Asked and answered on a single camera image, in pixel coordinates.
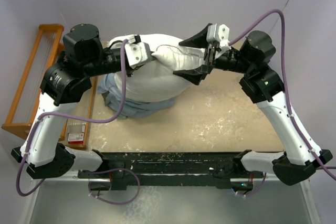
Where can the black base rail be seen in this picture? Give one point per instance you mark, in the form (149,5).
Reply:
(215,169)

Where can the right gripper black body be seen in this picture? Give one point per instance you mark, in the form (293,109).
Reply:
(210,59)

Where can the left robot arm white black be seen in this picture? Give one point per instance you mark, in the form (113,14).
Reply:
(62,87)

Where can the patchwork green beige pillowcase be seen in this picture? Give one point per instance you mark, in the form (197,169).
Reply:
(132,109)

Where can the orange wooden rack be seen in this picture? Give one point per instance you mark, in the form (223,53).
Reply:
(23,109)

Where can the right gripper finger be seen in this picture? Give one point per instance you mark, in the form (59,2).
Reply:
(194,76)
(197,41)

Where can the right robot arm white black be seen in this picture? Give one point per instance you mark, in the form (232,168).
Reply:
(266,89)

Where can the red white small box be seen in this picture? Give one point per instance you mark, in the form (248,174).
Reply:
(76,138)

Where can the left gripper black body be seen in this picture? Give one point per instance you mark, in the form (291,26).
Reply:
(112,61)

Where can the white pillow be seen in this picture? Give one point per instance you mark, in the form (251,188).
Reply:
(155,81)

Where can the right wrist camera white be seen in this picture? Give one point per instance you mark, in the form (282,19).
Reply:
(218,36)

